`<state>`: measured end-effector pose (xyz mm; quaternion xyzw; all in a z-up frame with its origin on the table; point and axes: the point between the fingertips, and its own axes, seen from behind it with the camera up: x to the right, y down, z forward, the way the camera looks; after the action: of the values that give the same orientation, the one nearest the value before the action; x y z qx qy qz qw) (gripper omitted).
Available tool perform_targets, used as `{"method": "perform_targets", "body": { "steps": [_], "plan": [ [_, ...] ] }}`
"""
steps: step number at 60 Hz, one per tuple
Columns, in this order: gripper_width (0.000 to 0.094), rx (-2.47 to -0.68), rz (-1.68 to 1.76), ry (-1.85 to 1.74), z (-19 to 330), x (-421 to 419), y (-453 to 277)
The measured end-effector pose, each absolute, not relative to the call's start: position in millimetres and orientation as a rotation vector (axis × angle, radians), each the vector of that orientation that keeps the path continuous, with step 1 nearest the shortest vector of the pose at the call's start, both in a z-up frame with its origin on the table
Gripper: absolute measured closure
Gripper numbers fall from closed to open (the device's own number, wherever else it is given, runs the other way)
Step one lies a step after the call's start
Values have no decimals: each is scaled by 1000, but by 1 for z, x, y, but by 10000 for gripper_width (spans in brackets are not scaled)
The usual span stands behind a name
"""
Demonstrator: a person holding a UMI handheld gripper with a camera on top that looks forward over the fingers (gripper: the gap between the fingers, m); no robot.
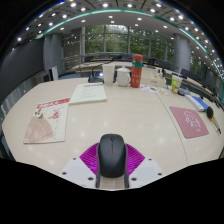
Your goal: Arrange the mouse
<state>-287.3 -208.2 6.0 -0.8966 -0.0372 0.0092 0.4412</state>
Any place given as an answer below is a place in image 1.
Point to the pink mouse pad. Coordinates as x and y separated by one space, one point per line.
188 121

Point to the fan-print red white booklet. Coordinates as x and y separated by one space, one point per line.
48 121

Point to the black desk microphone unit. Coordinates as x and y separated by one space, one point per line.
183 91
95 78

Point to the dark office chairs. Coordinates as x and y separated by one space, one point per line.
185 72

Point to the white paper document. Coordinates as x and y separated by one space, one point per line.
88 93

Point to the red bottle with green band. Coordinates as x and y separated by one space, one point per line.
136 71

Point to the ceiling lights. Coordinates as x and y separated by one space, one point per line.
105 5

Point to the plain white cup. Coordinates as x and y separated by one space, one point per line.
108 75

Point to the black computer mouse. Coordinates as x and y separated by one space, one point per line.
112 156

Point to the blue and white book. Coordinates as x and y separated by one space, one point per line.
197 102

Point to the black handheld microphone orange band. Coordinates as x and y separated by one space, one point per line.
210 113

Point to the colourful printed flyer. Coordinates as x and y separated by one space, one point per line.
153 89

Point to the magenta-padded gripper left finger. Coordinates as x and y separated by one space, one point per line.
90 158

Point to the white lidded mug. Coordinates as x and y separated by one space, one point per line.
122 77

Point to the white standing board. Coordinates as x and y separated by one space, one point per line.
53 73

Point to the cartoon-print paper cup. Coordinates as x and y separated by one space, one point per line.
176 84

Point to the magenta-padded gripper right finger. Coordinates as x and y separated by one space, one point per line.
135 159

